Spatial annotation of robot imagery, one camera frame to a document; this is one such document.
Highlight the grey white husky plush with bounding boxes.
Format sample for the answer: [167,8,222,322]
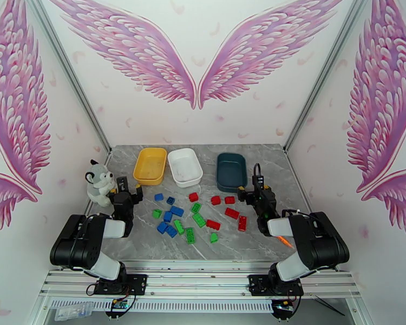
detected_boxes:
[84,159,124,208]

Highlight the dark teal plastic container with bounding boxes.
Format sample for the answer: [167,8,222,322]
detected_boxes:
[216,152,248,193]

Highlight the yellow plastic container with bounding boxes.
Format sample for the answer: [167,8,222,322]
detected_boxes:
[133,147,168,186]

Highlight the white plastic container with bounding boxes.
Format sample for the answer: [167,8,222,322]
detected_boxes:
[167,148,204,189]

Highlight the small controller board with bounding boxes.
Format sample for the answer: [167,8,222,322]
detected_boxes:
[104,298,136,320]
[272,300,297,321]

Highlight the black tweezers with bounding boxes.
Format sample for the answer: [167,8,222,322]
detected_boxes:
[315,295,346,317]

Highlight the clear plastic bag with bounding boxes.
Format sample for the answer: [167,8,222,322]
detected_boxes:
[54,302,94,322]

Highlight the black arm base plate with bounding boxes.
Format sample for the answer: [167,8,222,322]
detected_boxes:
[94,274,148,296]
[248,274,305,297]

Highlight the red black power cable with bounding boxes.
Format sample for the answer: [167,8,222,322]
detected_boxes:
[85,281,137,313]

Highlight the aluminum mounting rail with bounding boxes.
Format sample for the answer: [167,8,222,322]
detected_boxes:
[38,261,363,300]

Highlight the white slotted cable duct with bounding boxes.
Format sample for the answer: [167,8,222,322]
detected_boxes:
[49,298,275,314]

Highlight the aluminum frame post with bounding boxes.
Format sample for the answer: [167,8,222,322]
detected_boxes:
[283,0,373,154]
[23,0,113,155]

